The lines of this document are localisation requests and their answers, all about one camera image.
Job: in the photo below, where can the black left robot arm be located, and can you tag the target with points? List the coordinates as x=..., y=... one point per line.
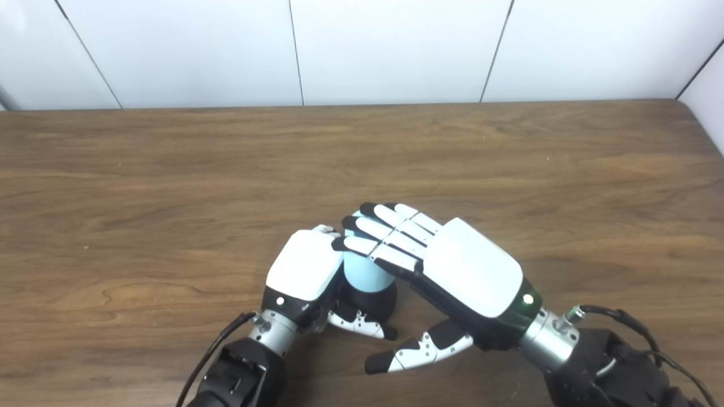
x=243, y=373

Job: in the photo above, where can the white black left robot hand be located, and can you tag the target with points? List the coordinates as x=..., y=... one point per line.
x=305, y=265

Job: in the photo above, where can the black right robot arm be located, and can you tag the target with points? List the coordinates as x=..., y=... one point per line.
x=599, y=373

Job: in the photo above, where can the black flared nozzle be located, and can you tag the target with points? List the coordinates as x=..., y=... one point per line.
x=373, y=302

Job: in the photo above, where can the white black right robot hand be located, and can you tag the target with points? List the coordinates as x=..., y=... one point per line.
x=475, y=271

